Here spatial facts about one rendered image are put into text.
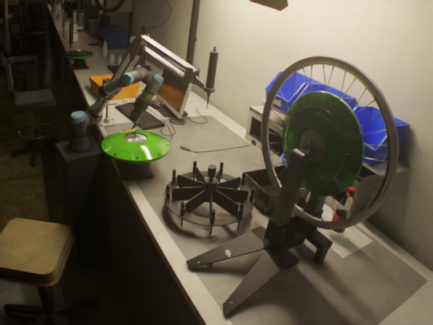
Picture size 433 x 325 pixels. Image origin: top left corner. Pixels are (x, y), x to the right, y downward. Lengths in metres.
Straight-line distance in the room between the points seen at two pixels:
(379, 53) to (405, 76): 0.17
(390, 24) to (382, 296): 1.08
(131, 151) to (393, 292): 1.16
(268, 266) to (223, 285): 0.15
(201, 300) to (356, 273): 0.58
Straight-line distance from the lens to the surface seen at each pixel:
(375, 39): 1.56
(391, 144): 0.86
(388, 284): 1.31
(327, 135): 0.94
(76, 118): 1.85
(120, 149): 1.42
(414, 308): 1.28
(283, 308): 1.06
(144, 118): 2.15
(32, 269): 1.56
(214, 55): 1.47
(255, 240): 1.13
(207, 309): 1.01
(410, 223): 1.53
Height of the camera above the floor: 1.71
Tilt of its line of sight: 26 degrees down
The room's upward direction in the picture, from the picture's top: 8 degrees clockwise
